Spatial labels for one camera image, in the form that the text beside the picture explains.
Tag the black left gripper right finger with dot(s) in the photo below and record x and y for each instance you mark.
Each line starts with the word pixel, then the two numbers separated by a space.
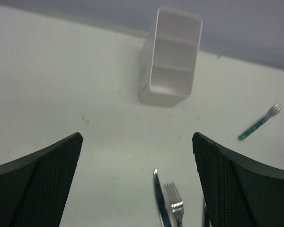
pixel 238 191

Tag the white three-compartment utensil holder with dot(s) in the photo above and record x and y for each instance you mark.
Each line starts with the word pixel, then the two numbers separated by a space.
pixel 168 58

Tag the teal handled knife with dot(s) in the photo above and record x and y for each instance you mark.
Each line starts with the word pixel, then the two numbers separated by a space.
pixel 161 206

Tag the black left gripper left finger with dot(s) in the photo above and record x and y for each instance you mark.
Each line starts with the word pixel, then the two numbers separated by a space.
pixel 34 188

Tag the teal handled fork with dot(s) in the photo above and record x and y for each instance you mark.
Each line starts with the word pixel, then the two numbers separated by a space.
pixel 274 110

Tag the dark handled fork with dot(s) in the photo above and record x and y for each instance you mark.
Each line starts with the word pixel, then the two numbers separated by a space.
pixel 177 204

